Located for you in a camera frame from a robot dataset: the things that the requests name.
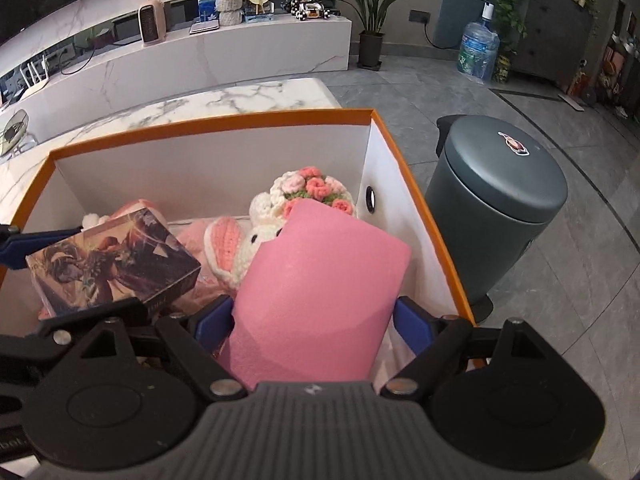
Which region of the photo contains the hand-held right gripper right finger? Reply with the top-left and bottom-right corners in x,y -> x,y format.
380,296 -> 553,402

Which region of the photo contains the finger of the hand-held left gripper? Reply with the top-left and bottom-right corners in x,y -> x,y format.
0,297 -> 149,391
0,224 -> 86,267

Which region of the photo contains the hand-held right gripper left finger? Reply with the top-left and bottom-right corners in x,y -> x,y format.
70,294 -> 248,402

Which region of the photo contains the dark printed card box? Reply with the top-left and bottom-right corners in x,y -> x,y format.
26,207 -> 203,319

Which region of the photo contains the crochet bunny with pink ears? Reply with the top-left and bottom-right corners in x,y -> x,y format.
204,215 -> 288,292

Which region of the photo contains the pink notebook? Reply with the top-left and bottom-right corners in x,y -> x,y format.
217,200 -> 412,392

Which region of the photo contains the orange cardboard box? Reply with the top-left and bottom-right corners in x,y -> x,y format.
0,108 -> 477,378

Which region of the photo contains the pink plush toy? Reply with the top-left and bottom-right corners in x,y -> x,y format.
82,199 -> 253,311

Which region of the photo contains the white desk fan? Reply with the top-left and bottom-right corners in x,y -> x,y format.
0,109 -> 39,159

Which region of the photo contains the dark grey trash bin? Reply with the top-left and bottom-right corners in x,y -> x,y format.
424,114 -> 570,324

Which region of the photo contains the white router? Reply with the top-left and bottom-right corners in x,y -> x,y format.
19,57 -> 52,99

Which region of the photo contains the white marble media console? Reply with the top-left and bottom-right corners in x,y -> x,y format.
0,15 -> 352,142

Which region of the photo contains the potted plant black pot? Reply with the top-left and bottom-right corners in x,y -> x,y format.
330,0 -> 431,69

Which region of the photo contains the large water bottle with pump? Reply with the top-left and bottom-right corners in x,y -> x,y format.
456,0 -> 501,84

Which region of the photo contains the grey sideboard cabinet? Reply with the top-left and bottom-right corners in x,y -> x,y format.
512,0 -> 609,89

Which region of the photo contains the black white toy vehicle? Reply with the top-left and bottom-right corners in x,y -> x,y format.
282,0 -> 341,21

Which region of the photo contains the hanging vine plant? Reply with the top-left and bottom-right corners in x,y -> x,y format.
484,0 -> 532,57

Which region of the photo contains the black cable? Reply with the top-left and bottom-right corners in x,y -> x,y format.
59,42 -> 97,77

